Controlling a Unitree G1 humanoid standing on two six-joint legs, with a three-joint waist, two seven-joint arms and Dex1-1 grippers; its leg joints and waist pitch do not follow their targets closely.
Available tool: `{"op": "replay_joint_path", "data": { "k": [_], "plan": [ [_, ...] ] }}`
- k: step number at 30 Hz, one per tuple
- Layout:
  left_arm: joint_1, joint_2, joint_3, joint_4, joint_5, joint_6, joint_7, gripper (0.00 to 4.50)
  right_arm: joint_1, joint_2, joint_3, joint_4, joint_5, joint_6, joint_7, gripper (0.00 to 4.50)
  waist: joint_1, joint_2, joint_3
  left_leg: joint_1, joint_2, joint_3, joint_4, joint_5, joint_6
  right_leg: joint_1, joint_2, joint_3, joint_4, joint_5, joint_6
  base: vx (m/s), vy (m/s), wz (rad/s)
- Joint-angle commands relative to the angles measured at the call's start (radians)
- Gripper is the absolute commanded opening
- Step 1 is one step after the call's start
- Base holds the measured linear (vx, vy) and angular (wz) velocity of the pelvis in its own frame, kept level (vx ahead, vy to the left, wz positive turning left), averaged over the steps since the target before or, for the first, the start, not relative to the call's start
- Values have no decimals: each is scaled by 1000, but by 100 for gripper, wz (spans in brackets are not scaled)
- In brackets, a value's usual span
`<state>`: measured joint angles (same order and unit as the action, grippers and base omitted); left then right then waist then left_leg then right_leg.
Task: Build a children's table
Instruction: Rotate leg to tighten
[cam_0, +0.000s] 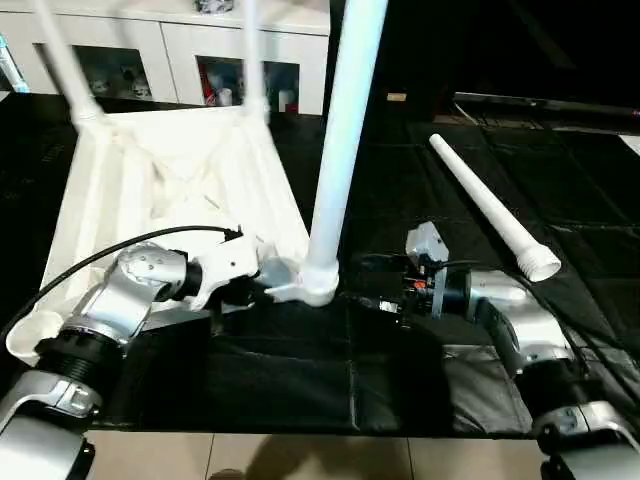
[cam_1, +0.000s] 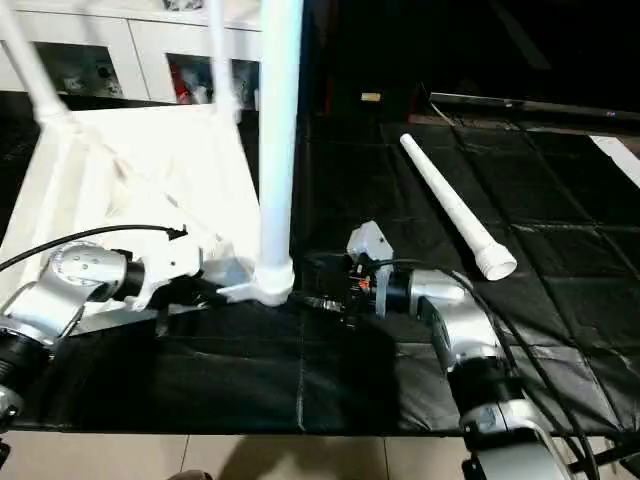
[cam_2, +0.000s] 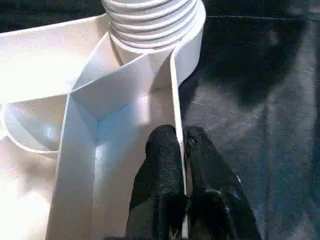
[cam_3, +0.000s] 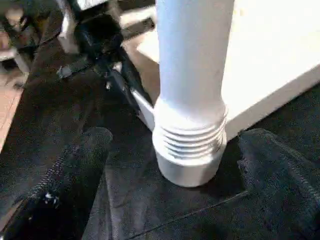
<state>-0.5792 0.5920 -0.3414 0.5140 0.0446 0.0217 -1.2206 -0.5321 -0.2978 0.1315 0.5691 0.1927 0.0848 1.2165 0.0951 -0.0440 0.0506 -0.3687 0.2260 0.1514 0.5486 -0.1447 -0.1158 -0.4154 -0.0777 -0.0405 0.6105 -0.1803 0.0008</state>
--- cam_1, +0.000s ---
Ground small dark figurines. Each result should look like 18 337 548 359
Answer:
60 70 123 96

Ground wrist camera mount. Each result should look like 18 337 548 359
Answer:
346 221 391 269
135 225 223 311

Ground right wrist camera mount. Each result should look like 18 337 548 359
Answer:
346 221 391 269

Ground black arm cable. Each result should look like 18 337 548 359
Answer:
0 224 189 273
385 258 601 480

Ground long black bar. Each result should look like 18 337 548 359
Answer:
428 92 640 121

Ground large black cabinet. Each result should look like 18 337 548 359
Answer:
300 0 640 116

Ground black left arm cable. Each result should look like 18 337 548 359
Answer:
0 224 189 273

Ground white plastic table top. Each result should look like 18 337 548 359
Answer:
0 100 297 337

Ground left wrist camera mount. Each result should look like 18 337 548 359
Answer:
135 225 223 311

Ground black work mat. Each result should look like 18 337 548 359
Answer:
0 90 640 439

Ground white glass-door cabinet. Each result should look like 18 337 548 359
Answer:
0 0 266 109

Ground small red bottle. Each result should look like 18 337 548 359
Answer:
170 65 193 104

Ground white board strip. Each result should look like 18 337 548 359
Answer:
590 135 640 191

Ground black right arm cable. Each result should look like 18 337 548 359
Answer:
385 258 601 480

